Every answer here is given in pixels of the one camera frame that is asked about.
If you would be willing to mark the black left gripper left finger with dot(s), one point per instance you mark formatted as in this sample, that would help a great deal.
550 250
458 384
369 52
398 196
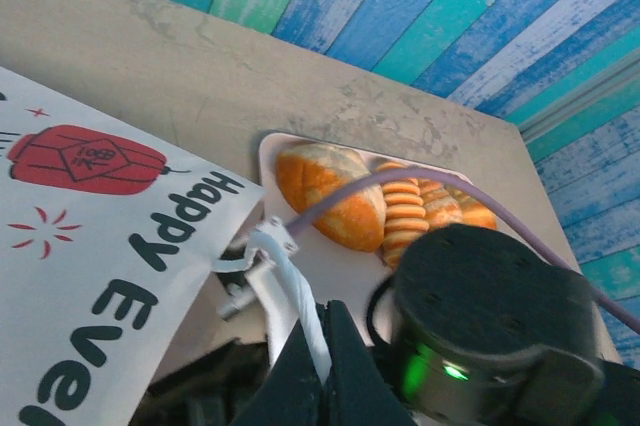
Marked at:
290 396

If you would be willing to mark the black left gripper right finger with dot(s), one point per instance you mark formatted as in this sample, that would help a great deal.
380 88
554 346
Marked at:
360 386

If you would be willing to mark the golden yellow croissant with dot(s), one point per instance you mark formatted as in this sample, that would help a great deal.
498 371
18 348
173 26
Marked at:
477 216

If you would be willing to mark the brown pale-streaked croissant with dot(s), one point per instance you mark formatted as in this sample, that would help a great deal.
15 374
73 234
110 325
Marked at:
440 206

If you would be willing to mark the ridged caterpillar bread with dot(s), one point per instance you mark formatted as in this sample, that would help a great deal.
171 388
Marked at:
402 216

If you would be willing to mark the large oval floured roll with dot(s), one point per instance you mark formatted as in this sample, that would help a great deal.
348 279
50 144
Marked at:
310 171

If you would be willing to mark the white red-printed paper bag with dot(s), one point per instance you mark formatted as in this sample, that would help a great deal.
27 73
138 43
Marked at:
50 271

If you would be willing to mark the pale pink plastic tray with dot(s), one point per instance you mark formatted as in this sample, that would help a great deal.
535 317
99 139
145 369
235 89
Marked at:
342 273

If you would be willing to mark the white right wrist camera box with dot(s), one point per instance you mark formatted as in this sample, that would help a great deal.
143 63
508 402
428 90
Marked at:
272 233

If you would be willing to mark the aluminium corner post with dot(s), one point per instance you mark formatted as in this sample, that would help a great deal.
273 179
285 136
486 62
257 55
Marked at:
580 98

